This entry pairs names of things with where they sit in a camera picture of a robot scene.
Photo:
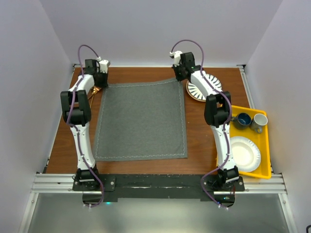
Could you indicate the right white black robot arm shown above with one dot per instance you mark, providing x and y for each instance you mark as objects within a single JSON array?
[{"x": 217, "y": 114}]

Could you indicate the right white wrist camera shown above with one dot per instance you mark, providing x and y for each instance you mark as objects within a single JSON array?
[{"x": 176, "y": 56}]

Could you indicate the gold spoon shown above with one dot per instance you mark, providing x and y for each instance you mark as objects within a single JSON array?
[{"x": 94, "y": 90}]

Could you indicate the white paper plate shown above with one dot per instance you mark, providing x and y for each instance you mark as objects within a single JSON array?
[{"x": 246, "y": 154}]

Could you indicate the yellow plastic tray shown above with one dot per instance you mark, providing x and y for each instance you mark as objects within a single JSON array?
[{"x": 263, "y": 155}]

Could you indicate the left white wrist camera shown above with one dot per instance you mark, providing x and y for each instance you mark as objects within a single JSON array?
[{"x": 103, "y": 64}]

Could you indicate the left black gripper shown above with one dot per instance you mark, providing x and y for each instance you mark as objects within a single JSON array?
[{"x": 104, "y": 84}]

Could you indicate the white grey mug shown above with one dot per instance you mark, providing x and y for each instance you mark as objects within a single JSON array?
[{"x": 258, "y": 122}]

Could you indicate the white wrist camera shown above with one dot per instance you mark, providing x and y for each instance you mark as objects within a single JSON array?
[
  {"x": 176, "y": 56},
  {"x": 103, "y": 64}
]

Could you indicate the dark blue mug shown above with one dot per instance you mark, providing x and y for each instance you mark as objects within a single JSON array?
[{"x": 241, "y": 121}]

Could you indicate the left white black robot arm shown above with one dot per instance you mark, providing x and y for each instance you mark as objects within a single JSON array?
[{"x": 76, "y": 113}]

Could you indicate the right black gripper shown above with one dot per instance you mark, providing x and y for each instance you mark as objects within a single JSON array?
[{"x": 179, "y": 78}]

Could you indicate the grey cloth napkin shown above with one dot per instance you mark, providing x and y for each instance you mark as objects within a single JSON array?
[{"x": 141, "y": 121}]

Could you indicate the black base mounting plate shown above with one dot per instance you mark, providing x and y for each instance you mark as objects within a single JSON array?
[{"x": 151, "y": 186}]

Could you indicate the striped blue white plate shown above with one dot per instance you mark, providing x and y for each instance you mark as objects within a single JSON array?
[{"x": 196, "y": 94}]

